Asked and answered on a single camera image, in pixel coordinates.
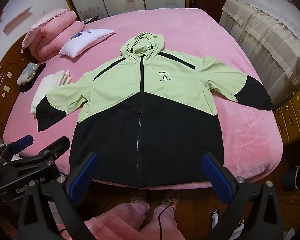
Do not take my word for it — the person's left leg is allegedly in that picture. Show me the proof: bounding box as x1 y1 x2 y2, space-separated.
86 202 150 240

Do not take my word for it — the person's right leg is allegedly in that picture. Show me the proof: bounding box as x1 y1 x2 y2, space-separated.
142 204 188 240

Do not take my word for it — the person's slipper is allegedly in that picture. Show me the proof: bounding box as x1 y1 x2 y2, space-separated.
160 189 179 205
130 189 148 204

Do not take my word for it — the wooden low cabinet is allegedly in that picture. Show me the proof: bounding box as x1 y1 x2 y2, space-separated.
277 190 300 227

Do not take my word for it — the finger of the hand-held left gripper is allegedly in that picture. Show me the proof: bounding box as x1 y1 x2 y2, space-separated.
0 136 71 185
0 134 34 166

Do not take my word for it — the pink lace-trimmed pillow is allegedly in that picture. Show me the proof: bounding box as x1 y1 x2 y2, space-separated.
21 7 69 53

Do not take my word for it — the grey cloth bundle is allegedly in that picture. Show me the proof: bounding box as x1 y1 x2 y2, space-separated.
17 62 39 85

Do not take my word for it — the pink folded quilt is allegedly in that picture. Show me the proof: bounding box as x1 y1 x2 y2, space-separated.
37 11 86 62

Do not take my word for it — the person's leg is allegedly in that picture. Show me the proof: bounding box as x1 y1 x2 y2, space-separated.
86 202 150 240
142 204 188 240

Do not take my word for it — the wooden headboard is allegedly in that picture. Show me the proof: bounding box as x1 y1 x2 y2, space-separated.
0 34 39 138

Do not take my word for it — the dark round bin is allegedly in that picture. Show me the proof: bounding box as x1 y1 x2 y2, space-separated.
282 165 300 191

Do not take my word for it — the wooden drawer cabinet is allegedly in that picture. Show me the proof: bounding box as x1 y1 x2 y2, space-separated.
274 77 300 145

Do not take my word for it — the white plastic device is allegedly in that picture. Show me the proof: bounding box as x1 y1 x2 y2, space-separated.
211 208 219 230

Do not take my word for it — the green and black hooded jacket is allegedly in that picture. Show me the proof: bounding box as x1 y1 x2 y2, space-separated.
36 32 274 188

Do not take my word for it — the white printed pillow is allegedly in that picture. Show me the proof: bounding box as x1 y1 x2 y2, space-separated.
59 29 116 58

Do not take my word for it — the pink bed blanket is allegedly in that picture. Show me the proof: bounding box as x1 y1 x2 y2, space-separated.
2 8 283 189

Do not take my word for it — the person's left slipper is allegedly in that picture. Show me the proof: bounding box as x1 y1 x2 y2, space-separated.
130 189 148 204

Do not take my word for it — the person's right slipper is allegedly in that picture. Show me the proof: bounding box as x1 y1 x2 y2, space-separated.
160 189 179 205

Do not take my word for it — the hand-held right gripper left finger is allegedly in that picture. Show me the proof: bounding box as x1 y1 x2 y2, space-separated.
17 152 99 240

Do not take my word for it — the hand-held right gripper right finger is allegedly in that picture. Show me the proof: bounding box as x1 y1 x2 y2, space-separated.
201 152 282 240

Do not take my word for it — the black cable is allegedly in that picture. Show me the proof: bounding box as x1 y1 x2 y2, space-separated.
157 197 175 240

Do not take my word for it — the cream folded cloth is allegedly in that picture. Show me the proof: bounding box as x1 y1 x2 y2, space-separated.
30 69 72 118

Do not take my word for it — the wooden door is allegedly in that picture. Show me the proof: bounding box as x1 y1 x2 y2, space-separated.
190 0 238 23

